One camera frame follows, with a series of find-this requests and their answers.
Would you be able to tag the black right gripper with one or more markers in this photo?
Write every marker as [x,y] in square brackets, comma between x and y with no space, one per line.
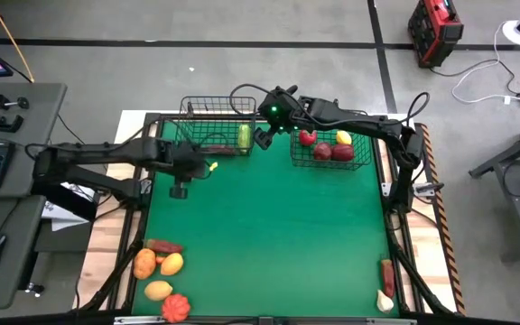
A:
[278,115]

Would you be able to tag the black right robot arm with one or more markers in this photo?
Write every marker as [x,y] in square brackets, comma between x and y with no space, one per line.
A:
[359,122]

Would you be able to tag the white papers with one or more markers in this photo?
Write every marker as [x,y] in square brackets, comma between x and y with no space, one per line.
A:
[61,219]

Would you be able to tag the orange yellow mango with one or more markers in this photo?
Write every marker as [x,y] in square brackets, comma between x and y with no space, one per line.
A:
[171,264]

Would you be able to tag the green cucumber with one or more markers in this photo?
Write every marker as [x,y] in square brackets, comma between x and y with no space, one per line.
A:
[244,136]

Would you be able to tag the red bell pepper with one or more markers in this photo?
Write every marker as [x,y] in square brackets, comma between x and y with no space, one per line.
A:
[343,153]

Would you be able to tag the bright yellow lemon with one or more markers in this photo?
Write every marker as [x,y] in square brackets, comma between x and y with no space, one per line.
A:
[344,137]

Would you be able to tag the orange pumpkin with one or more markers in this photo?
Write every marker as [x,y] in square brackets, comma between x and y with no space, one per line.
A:
[175,307]

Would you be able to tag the small orange fruit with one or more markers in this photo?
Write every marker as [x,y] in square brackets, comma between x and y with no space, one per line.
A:
[160,260]

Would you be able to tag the long dark red vegetable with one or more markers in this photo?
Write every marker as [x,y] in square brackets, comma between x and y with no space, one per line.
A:
[219,150]

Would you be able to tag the red black power box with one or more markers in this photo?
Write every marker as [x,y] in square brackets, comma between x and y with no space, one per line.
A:
[436,34]

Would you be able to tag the dull yellow lemon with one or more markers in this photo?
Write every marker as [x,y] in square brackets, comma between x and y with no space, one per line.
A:
[157,290]

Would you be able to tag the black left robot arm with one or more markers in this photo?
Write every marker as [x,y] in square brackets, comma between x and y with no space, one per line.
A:
[106,151]

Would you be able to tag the grey desk top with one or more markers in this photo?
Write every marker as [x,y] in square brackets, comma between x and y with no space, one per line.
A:
[16,271]
[39,113]

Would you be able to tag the red chili pepper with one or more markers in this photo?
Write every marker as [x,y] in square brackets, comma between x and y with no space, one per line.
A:
[387,279]

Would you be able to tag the black orange striped strip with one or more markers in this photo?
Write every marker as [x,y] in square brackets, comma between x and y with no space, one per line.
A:
[449,262]

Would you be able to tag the dark red round fruit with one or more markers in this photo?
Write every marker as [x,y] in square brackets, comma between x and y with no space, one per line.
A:
[322,151]

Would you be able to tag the white garlic bulb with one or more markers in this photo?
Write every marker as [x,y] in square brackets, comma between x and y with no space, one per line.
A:
[384,302]

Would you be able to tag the green table mat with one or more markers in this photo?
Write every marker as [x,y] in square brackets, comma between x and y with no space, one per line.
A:
[260,225]

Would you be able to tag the reddish brown sweet potato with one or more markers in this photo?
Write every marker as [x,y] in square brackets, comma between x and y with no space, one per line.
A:
[163,247]

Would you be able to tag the small black knob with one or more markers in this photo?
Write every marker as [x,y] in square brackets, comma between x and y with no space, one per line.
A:
[34,288]

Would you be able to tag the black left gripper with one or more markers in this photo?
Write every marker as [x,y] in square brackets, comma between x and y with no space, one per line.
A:
[188,162]

